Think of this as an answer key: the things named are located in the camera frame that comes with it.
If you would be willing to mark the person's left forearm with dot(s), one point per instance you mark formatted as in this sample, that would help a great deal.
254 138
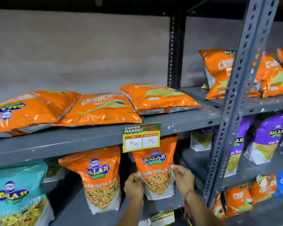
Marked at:
132 213

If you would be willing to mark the purple snack pouch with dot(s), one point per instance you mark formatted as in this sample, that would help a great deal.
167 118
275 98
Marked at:
237 148
266 138

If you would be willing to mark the small orange snack bag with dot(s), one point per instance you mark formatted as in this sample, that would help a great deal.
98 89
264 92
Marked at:
218 208
238 200
264 188

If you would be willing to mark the green and red price tag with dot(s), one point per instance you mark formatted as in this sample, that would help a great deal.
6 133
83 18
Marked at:
164 218
141 137

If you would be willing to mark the person's left hand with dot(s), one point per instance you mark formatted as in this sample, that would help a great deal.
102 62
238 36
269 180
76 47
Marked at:
134 188

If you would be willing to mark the white and yellow snack pouch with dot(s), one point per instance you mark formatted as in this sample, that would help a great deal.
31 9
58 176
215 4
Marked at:
201 141

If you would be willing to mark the person's right fingers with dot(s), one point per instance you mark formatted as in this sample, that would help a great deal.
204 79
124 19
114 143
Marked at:
178 170

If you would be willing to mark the person's right hand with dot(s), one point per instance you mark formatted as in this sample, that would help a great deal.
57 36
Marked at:
185 180

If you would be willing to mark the grey metal shelf board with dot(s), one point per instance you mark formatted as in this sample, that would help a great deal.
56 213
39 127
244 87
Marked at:
250 170
75 204
264 103
89 138
266 213

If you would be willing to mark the person's left fingers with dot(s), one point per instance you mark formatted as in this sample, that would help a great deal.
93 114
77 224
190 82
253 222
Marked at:
135 177

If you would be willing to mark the red thread wristband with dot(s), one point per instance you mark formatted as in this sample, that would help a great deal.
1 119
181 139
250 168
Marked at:
189 192

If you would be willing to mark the teal snack pouch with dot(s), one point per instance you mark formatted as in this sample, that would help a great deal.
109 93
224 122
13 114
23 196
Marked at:
16 192

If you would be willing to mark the person's right forearm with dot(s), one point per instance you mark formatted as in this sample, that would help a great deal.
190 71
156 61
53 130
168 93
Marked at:
202 213

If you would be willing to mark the dark slotted metal upright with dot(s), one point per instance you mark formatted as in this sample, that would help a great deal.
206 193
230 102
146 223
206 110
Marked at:
176 49

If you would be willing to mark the orange mix snack pouch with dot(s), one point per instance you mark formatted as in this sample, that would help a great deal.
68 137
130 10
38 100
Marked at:
100 174
155 160

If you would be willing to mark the grey slotted metal upright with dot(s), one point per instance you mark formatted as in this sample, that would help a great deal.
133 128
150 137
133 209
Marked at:
240 87

